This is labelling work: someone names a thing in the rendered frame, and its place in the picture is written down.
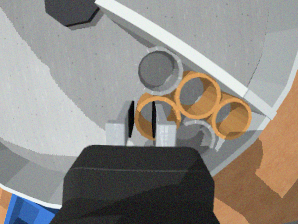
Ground blue tray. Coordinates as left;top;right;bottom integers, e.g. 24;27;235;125
4;193;59;224

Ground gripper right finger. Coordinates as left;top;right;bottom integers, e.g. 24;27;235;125
152;101;177;147

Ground grey metal sleeve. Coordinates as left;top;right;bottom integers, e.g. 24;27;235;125
144;139;156;147
176;112;215;157
134;46;183;96

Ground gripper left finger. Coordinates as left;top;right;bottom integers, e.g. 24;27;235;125
105;101;134;146

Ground bronze bushing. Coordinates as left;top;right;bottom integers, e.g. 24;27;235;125
204;91;252;140
170;70;221;119
134;92;181;141

